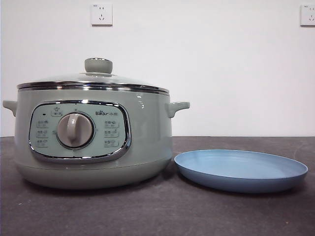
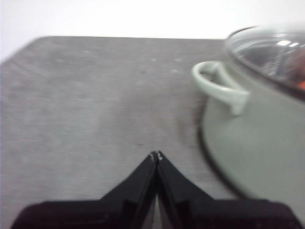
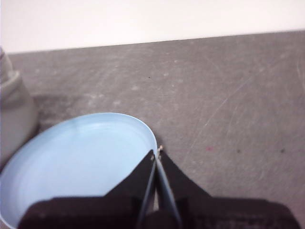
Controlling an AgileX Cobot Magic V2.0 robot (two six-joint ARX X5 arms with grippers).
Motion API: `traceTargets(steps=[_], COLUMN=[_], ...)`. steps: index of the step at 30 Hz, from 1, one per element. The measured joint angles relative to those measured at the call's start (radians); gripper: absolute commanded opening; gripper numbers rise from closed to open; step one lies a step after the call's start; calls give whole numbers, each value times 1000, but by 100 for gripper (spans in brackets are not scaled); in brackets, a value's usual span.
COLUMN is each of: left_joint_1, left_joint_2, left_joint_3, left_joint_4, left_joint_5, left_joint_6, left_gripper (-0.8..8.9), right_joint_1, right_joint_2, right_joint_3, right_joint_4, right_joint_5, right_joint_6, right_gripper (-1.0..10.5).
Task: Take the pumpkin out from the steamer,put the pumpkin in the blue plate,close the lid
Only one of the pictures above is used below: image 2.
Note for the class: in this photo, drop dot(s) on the glass lid with green knob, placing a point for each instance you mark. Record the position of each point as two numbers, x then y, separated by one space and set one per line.
267 50

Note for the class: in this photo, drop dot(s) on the pale green electric steamer pot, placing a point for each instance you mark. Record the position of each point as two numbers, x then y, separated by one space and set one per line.
257 143

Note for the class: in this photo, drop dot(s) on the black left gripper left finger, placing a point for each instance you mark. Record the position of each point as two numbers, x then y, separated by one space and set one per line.
114 212

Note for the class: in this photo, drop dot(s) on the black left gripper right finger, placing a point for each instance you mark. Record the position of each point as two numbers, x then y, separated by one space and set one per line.
202 214

